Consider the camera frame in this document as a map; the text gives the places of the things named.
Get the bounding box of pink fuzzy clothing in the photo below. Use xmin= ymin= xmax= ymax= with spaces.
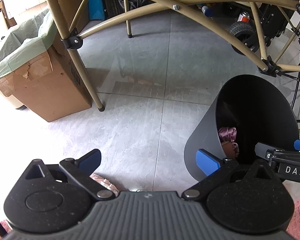
xmin=0 ymin=173 xmax=300 ymax=240

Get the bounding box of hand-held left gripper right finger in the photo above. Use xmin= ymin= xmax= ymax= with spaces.
xmin=181 ymin=149 xmax=280 ymax=201

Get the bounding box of blue storage box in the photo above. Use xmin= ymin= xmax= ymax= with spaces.
xmin=87 ymin=0 xmax=107 ymax=20

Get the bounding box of beige folding wagon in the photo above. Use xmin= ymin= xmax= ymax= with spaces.
xmin=229 ymin=2 xmax=300 ymax=53

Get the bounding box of blue and white bottle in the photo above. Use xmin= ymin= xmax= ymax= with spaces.
xmin=201 ymin=4 xmax=214 ymax=18

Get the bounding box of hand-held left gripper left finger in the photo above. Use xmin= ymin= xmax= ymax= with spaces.
xmin=17 ymin=149 xmax=119 ymax=202

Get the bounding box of cardboard box with liner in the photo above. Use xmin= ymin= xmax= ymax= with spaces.
xmin=0 ymin=37 xmax=93 ymax=122

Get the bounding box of black round waste bin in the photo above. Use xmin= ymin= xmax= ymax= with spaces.
xmin=184 ymin=74 xmax=300 ymax=182

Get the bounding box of red spray can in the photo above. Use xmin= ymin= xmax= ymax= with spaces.
xmin=237 ymin=11 xmax=252 ymax=23

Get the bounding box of green plastic bag liner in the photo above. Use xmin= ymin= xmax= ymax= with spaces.
xmin=0 ymin=7 xmax=57 ymax=80

